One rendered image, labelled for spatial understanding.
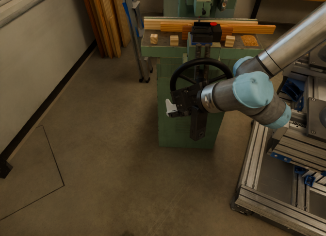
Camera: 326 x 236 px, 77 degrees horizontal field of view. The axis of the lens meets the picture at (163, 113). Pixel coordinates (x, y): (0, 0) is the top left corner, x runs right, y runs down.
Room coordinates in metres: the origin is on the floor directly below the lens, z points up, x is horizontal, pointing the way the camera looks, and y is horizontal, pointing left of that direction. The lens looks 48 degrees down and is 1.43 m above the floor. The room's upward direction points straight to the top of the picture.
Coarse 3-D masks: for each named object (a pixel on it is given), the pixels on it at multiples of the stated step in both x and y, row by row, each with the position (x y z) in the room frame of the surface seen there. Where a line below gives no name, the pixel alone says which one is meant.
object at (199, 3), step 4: (196, 0) 1.03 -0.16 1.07; (200, 0) 1.03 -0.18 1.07; (204, 0) 1.03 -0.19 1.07; (208, 0) 1.03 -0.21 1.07; (196, 4) 1.02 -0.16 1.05; (200, 4) 1.02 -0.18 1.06; (204, 4) 1.02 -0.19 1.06; (208, 4) 1.02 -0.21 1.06; (196, 8) 1.02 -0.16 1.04; (200, 8) 1.02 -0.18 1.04; (204, 8) 1.02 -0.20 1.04; (208, 8) 1.02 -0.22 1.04; (196, 12) 1.02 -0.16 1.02; (200, 12) 1.02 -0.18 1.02; (208, 12) 1.02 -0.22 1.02; (200, 16) 1.02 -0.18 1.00; (204, 16) 1.02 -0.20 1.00; (208, 16) 1.02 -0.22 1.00
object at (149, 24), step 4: (144, 20) 1.10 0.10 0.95; (148, 20) 1.10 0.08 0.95; (152, 20) 1.09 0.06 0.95; (156, 20) 1.09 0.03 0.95; (160, 20) 1.09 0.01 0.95; (164, 20) 1.09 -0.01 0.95; (168, 20) 1.09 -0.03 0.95; (172, 20) 1.09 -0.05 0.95; (176, 20) 1.09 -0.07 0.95; (180, 20) 1.09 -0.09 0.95; (184, 20) 1.09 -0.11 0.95; (188, 20) 1.09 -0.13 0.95; (192, 20) 1.09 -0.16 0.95; (196, 20) 1.09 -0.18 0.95; (200, 20) 1.09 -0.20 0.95; (204, 20) 1.09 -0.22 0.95; (208, 20) 1.09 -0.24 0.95; (212, 20) 1.09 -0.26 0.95; (216, 20) 1.09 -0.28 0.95; (220, 20) 1.09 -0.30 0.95; (224, 20) 1.09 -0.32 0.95; (228, 20) 1.09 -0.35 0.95; (144, 24) 1.10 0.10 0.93; (148, 24) 1.10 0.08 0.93; (152, 24) 1.09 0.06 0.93; (156, 24) 1.09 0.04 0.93; (160, 24) 1.09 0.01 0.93; (252, 24) 1.07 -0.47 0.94; (256, 24) 1.07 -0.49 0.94; (148, 28) 1.10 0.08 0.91; (152, 28) 1.09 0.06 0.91; (156, 28) 1.09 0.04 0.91; (160, 28) 1.09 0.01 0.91
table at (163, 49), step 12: (144, 36) 1.02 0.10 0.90; (168, 36) 1.02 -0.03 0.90; (180, 36) 1.02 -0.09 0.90; (240, 36) 1.02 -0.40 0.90; (144, 48) 0.92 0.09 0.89; (156, 48) 0.92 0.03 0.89; (168, 48) 0.91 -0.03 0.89; (180, 48) 0.91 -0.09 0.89; (228, 48) 0.90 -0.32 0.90; (240, 48) 0.90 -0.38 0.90; (252, 48) 0.90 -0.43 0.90
